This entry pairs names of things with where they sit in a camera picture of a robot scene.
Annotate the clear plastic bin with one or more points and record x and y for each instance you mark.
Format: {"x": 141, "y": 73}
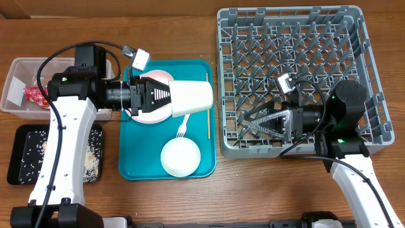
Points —
{"x": 22, "y": 74}

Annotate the red snack wrapper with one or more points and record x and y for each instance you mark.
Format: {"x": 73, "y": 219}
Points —
{"x": 34, "y": 95}

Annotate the white bowl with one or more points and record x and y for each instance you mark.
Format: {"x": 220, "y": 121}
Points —
{"x": 180, "y": 157}

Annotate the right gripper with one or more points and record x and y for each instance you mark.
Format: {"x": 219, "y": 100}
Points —
{"x": 283, "y": 120}

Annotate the black plastic tray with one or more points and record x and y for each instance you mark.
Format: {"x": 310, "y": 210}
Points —
{"x": 18, "y": 147}

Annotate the wooden chopstick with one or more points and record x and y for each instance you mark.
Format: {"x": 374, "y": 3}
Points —
{"x": 208, "y": 114}

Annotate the white paper cup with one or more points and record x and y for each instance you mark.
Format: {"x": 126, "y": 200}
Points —
{"x": 188, "y": 96}

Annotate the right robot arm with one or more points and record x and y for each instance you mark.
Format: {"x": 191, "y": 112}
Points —
{"x": 326, "y": 129}

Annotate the grey dishwasher rack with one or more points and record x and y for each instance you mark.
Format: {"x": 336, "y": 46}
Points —
{"x": 322, "y": 45}

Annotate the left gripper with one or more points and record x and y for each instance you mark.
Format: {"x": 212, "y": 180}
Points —
{"x": 143, "y": 94}

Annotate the teal serving tray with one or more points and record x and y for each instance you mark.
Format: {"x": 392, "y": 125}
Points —
{"x": 141, "y": 144}

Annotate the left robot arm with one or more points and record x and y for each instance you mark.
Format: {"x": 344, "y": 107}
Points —
{"x": 75, "y": 95}

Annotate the pink bowl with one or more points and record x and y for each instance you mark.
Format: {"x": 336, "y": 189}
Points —
{"x": 159, "y": 75}

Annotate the white plastic fork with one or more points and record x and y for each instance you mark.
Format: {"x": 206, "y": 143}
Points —
{"x": 183, "y": 126}

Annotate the food scraps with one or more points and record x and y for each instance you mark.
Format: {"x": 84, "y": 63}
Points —
{"x": 34, "y": 150}

